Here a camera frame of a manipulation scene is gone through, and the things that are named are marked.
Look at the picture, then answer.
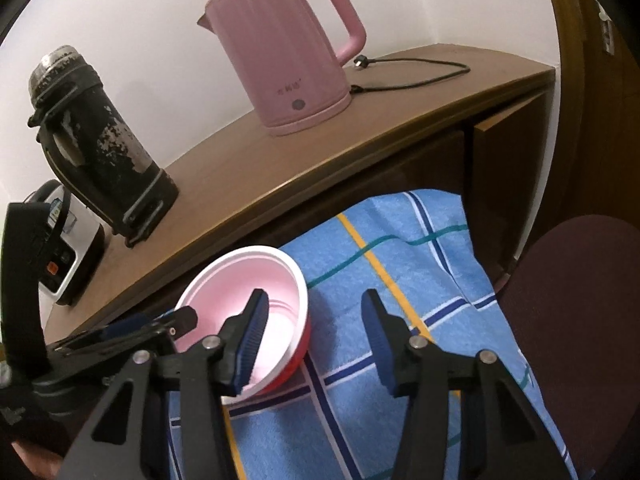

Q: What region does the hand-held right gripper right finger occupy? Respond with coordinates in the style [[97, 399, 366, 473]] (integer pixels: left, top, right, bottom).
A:
[[361, 288, 573, 480]]

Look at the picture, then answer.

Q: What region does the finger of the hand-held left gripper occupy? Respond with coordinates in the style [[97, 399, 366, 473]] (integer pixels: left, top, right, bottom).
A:
[[102, 313, 168, 337], [47, 306, 198, 357]]

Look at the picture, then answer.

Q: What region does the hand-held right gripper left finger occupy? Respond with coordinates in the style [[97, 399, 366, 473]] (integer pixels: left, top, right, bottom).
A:
[[60, 287, 271, 480]]

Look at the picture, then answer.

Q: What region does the red plastic bowl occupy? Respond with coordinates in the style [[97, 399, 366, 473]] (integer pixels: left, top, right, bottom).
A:
[[172, 246, 313, 407]]

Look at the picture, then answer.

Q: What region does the white and black rice cooker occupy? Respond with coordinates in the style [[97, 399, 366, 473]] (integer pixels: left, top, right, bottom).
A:
[[25, 179, 107, 307]]

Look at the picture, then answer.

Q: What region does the blue plaid tablecloth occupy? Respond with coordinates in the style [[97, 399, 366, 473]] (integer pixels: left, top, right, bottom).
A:
[[167, 189, 581, 480]]

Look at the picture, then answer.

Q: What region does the black thermos flask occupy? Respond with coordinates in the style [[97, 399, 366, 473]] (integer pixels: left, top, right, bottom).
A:
[[27, 46, 180, 249]]

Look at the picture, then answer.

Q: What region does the dark maroon chair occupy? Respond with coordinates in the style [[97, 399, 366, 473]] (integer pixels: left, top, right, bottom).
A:
[[492, 215, 640, 480]]

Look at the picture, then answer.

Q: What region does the brown wooden cabinet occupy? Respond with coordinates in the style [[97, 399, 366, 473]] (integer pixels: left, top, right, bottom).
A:
[[42, 44, 557, 341]]

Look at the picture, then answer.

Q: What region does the pink electric kettle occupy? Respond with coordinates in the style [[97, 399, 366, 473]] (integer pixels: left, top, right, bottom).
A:
[[196, 0, 367, 137]]

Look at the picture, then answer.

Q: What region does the black kettle power cable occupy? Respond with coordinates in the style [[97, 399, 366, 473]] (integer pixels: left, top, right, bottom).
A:
[[350, 55, 472, 95]]

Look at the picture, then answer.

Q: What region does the wooden door with white handle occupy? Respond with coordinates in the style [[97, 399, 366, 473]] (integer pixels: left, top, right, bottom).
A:
[[540, 0, 640, 241]]

